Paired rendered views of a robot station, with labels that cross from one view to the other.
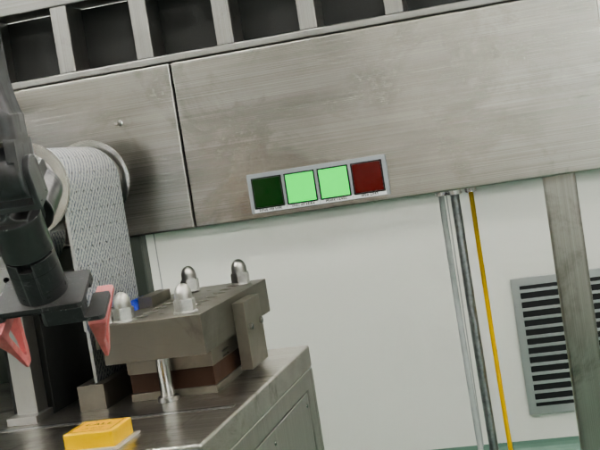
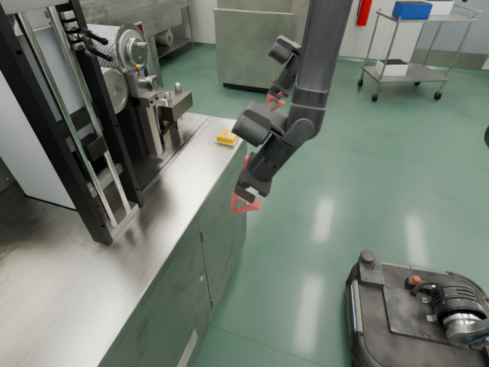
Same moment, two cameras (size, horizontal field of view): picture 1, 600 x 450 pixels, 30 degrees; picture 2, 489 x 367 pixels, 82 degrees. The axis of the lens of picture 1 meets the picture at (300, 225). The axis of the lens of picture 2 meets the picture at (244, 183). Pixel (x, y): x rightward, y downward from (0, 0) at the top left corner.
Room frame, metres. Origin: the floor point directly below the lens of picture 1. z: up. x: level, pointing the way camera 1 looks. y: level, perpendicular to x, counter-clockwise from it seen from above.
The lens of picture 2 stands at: (1.30, 1.27, 1.50)
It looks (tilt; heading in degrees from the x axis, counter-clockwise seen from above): 40 degrees down; 276
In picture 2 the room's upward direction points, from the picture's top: straight up
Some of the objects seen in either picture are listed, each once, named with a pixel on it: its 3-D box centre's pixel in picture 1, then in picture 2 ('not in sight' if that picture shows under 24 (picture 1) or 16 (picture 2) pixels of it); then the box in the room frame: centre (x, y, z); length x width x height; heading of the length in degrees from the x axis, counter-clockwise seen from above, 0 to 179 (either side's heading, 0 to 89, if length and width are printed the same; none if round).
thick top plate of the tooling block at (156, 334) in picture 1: (193, 318); (140, 99); (1.85, 0.20, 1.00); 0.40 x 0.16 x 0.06; 167
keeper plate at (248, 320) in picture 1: (252, 330); not in sight; (1.84, 0.11, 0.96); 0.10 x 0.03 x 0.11; 167
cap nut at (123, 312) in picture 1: (122, 306); (167, 97); (1.69, 0.29, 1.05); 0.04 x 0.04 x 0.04
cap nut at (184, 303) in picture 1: (183, 297); (177, 88); (1.68, 0.19, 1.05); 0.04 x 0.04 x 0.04
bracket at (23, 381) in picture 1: (13, 323); (150, 119); (1.70, 0.45, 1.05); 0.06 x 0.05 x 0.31; 167
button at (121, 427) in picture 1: (98, 434); (228, 136); (1.47, 0.31, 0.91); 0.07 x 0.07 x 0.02; 77
